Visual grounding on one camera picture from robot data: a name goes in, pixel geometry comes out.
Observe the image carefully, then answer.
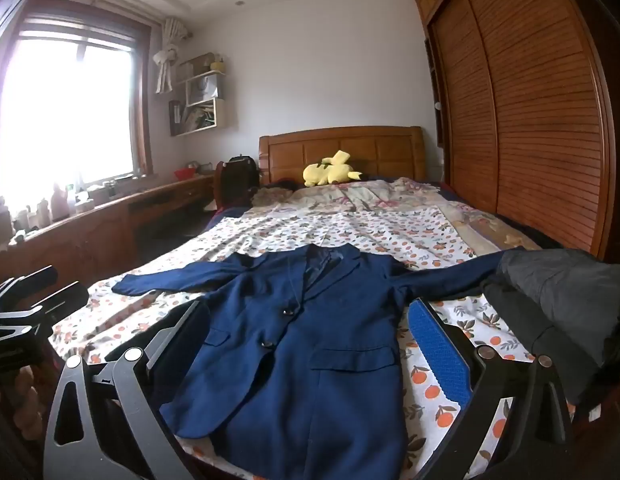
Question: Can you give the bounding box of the wooden slatted wardrobe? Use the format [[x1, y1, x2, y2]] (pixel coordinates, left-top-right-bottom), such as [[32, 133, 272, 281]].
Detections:
[[415, 0, 620, 267]]

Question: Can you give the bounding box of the beige flowered quilt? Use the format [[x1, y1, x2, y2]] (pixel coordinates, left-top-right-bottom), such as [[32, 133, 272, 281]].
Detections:
[[250, 177, 533, 251]]

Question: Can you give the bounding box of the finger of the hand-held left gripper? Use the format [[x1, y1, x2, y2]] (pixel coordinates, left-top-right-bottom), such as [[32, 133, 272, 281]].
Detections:
[[0, 282, 89, 336], [0, 266, 58, 307]]

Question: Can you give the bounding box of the black garment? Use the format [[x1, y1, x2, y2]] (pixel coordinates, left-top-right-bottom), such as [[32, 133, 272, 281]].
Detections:
[[480, 274, 608, 401]]

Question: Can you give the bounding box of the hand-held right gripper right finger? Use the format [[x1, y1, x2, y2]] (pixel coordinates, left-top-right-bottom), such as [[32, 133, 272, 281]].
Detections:
[[407, 299, 576, 480]]

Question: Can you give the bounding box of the grey garment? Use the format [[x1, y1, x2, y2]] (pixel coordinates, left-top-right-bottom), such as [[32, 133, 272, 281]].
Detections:
[[504, 247, 620, 367]]

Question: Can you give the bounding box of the wooden desk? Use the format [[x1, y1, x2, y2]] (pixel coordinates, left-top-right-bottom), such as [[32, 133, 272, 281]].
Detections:
[[0, 172, 217, 301]]

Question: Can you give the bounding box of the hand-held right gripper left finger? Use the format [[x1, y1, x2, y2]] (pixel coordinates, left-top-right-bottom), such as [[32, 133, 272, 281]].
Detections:
[[42, 300, 211, 480]]

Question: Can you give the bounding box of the orange floral bedsheet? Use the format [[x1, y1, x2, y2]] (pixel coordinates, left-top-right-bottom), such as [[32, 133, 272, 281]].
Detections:
[[47, 205, 576, 480]]

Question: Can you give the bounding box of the wooden framed window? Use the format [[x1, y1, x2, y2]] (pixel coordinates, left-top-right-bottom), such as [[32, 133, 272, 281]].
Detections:
[[0, 10, 154, 192]]

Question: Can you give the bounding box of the person's left hand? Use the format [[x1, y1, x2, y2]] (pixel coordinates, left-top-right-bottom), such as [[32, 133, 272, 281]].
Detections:
[[0, 360, 46, 441]]

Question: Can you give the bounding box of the row of bottles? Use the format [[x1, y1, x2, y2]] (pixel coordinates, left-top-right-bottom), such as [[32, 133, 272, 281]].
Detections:
[[10, 180, 97, 232]]

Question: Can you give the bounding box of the white wall shelf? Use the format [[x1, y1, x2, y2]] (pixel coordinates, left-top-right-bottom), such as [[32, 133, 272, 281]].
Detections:
[[169, 52, 228, 137]]

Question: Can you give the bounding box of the white tied curtain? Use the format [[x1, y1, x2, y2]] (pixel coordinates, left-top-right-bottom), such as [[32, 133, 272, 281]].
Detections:
[[153, 17, 192, 95]]

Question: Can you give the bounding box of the wooden bed headboard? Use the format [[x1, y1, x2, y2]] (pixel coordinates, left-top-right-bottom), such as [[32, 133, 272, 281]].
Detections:
[[258, 126, 425, 188]]

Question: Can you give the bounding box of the black backpack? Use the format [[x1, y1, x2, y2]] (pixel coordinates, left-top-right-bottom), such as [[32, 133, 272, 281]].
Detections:
[[213, 156, 261, 209]]

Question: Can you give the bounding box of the navy blue suit jacket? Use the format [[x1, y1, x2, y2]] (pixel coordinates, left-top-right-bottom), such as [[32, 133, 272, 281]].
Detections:
[[112, 244, 521, 480]]

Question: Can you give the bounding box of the yellow plush toy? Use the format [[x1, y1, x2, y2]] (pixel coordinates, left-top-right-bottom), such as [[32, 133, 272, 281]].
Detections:
[[303, 150, 362, 186]]

